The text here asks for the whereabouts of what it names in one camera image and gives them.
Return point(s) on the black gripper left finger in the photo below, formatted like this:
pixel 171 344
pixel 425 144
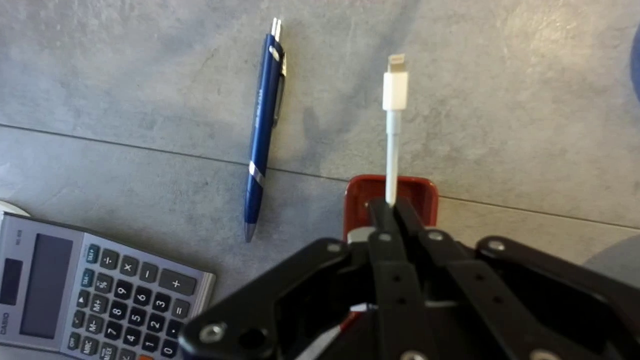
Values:
pixel 370 291

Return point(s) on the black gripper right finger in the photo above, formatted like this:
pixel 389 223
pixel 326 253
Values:
pixel 505 300

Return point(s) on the red stapler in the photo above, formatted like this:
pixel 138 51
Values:
pixel 361 190

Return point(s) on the blue pen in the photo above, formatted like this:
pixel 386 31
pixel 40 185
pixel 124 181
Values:
pixel 267 110

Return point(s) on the grey calculator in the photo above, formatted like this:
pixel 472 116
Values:
pixel 90 299

